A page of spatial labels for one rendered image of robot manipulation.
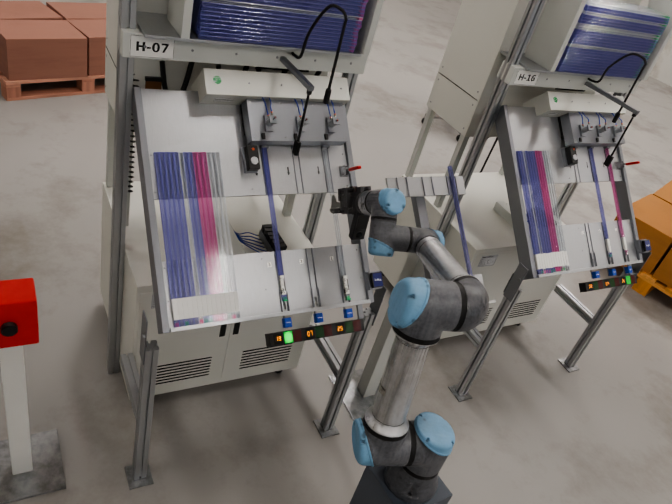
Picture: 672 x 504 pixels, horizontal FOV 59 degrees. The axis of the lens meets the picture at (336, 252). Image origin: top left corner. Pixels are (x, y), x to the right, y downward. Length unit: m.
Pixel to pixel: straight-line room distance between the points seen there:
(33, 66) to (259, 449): 3.10
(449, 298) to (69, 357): 1.74
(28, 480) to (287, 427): 0.92
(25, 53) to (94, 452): 2.90
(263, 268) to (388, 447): 0.67
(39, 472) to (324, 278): 1.15
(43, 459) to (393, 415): 1.31
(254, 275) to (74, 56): 3.08
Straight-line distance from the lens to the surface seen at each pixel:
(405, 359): 1.42
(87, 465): 2.35
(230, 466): 2.36
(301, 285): 1.90
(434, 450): 1.61
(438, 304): 1.34
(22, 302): 1.76
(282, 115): 1.94
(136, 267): 2.12
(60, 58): 4.64
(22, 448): 2.24
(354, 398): 2.67
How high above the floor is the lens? 1.95
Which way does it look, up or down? 34 degrees down
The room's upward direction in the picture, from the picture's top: 17 degrees clockwise
